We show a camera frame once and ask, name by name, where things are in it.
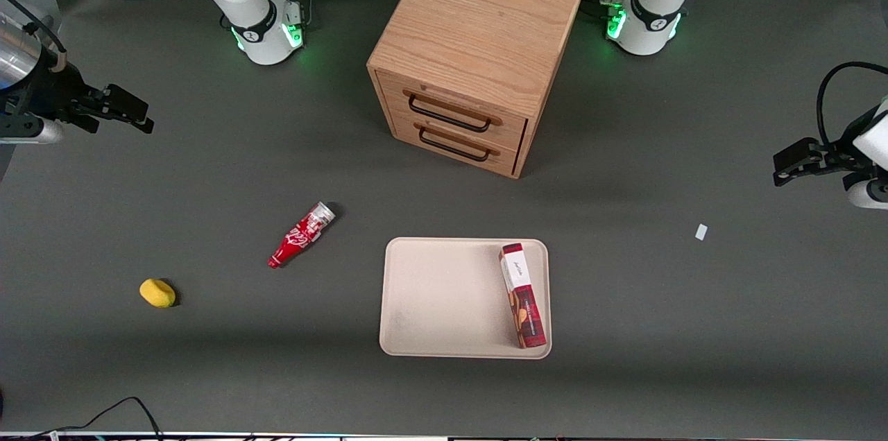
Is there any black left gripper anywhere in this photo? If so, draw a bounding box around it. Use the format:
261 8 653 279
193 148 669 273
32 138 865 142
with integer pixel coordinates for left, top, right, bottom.
773 107 882 187

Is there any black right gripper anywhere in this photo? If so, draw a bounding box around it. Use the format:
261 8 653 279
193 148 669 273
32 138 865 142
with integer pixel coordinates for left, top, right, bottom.
0 65 155 137

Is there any red coke bottle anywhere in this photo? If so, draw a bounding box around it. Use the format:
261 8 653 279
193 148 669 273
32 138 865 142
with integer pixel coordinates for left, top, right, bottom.
268 201 337 270

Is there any beige plastic tray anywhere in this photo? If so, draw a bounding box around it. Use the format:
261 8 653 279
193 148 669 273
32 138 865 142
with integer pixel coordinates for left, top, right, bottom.
379 236 554 361

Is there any yellow lemon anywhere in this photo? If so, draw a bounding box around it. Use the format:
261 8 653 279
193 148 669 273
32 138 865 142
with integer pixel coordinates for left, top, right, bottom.
139 278 177 309

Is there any red plaid cookie box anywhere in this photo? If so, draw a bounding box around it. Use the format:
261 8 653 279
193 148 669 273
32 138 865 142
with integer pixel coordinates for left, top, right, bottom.
497 242 549 350

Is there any wooden drawer cabinet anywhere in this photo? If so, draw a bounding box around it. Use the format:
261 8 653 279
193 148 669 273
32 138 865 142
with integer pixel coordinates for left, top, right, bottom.
366 0 590 180

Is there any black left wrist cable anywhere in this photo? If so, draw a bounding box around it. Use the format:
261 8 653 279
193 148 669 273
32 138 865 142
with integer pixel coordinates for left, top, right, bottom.
816 61 888 145

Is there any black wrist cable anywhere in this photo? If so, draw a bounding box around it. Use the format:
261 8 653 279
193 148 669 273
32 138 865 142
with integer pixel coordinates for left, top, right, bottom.
816 61 888 145
0 0 69 76

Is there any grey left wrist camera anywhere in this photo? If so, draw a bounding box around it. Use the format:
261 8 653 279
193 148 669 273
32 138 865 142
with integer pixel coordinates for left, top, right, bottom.
845 173 888 211

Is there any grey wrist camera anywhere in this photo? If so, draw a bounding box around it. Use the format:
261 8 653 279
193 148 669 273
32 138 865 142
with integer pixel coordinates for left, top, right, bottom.
0 118 65 146
845 173 888 211

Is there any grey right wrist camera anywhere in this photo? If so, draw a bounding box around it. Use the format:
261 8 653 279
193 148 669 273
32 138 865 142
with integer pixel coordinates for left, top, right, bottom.
0 118 65 146

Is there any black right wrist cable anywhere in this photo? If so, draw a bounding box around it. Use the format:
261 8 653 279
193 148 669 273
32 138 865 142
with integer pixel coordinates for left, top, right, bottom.
0 0 69 76

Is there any black table edge cable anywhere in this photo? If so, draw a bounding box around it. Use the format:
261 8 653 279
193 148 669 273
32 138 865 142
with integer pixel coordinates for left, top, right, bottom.
0 396 164 441

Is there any black drawer handle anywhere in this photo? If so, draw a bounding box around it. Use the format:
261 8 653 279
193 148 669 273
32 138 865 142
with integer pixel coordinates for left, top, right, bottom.
418 125 491 163
407 94 493 133

